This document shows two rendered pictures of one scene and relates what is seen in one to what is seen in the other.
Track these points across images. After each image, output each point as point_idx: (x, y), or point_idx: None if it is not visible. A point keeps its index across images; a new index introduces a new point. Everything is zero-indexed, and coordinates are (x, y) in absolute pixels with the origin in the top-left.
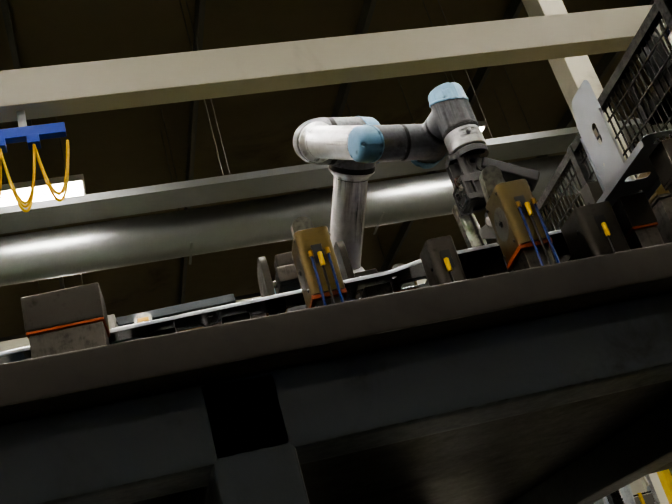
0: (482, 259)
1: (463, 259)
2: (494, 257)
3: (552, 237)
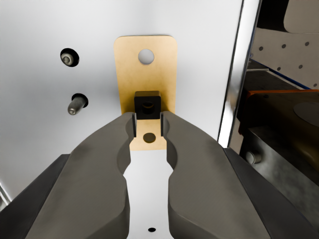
0: (145, 173)
1: (166, 201)
2: (141, 152)
3: (197, 8)
